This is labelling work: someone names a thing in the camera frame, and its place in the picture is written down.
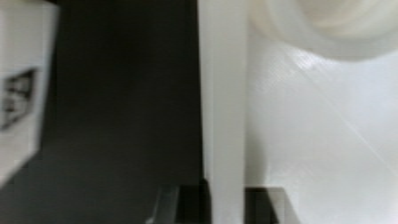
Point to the white square table top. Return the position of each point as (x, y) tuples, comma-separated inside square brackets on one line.
[(299, 67)]

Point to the white leg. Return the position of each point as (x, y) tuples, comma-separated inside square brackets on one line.
[(27, 36)]

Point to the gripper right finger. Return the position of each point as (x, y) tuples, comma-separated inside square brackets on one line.
[(269, 207)]

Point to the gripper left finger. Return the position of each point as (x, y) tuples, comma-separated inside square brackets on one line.
[(182, 205)]

